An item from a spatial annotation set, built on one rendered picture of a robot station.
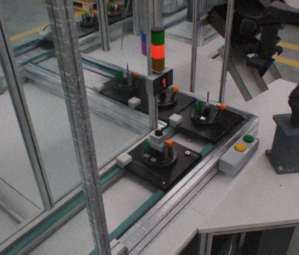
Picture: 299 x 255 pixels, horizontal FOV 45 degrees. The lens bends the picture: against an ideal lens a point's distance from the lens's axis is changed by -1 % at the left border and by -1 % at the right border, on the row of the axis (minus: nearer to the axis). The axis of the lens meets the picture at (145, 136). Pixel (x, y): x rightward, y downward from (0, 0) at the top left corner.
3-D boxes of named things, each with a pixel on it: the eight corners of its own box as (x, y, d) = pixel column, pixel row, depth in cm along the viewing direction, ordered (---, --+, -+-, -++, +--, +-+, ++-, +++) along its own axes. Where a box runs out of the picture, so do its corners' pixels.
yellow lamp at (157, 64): (167, 67, 140) (167, 55, 137) (159, 71, 137) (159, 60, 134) (157, 64, 142) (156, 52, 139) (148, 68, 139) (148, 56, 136)
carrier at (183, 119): (242, 119, 164) (245, 95, 157) (214, 145, 150) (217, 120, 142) (198, 102, 177) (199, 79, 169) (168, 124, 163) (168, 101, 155)
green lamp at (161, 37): (167, 42, 134) (167, 30, 131) (159, 47, 131) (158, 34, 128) (156, 39, 136) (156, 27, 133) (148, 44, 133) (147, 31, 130)
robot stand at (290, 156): (311, 171, 148) (324, 132, 136) (277, 175, 147) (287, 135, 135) (296, 149, 160) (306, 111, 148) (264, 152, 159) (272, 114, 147)
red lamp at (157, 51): (167, 55, 137) (167, 42, 134) (159, 59, 134) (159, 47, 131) (156, 51, 139) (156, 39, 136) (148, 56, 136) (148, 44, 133)
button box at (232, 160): (257, 150, 154) (259, 138, 150) (233, 176, 142) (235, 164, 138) (242, 143, 158) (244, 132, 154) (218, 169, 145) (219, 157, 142)
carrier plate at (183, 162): (201, 158, 144) (202, 153, 142) (164, 192, 130) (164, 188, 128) (154, 135, 157) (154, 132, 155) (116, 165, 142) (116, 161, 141)
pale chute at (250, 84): (262, 92, 175) (268, 89, 171) (245, 102, 168) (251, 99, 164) (234, 42, 175) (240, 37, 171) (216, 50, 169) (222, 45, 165)
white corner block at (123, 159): (132, 163, 143) (131, 155, 140) (124, 170, 140) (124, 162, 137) (124, 159, 145) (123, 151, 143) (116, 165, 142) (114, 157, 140)
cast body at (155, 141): (168, 147, 138) (168, 132, 134) (161, 152, 136) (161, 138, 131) (151, 138, 143) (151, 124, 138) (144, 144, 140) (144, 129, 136)
